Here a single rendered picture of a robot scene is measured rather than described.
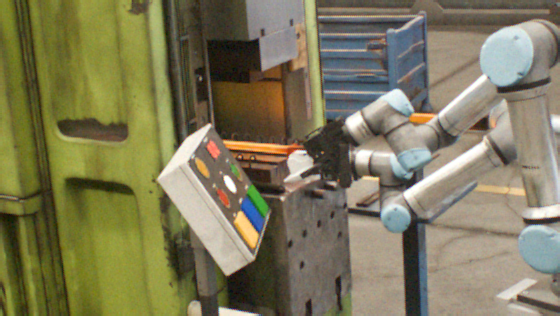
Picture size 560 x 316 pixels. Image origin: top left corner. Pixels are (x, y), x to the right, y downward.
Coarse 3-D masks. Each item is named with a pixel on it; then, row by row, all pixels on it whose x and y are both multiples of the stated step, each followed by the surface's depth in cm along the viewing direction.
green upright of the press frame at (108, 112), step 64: (64, 0) 282; (128, 0) 262; (192, 0) 276; (64, 64) 287; (128, 64) 267; (192, 64) 278; (64, 128) 290; (128, 128) 280; (192, 128) 280; (64, 192) 294; (128, 192) 286; (64, 256) 301; (128, 256) 293
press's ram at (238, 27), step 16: (208, 0) 279; (224, 0) 276; (240, 0) 273; (256, 0) 276; (272, 0) 283; (288, 0) 290; (208, 16) 280; (224, 16) 277; (240, 16) 274; (256, 16) 277; (272, 16) 284; (288, 16) 291; (208, 32) 282; (224, 32) 279; (240, 32) 276; (256, 32) 277; (272, 32) 284
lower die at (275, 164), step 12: (276, 144) 309; (240, 156) 301; (264, 156) 299; (276, 156) 298; (252, 168) 292; (264, 168) 290; (276, 168) 292; (288, 168) 297; (264, 180) 291; (276, 180) 292
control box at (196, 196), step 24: (192, 144) 242; (216, 144) 252; (168, 168) 232; (192, 168) 227; (216, 168) 242; (240, 168) 258; (168, 192) 228; (192, 192) 227; (216, 192) 232; (240, 192) 247; (192, 216) 229; (216, 216) 228; (216, 240) 229; (240, 240) 229; (240, 264) 230
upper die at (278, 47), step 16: (288, 32) 291; (208, 48) 289; (224, 48) 286; (240, 48) 283; (256, 48) 280; (272, 48) 285; (288, 48) 292; (224, 64) 288; (240, 64) 285; (256, 64) 281; (272, 64) 285
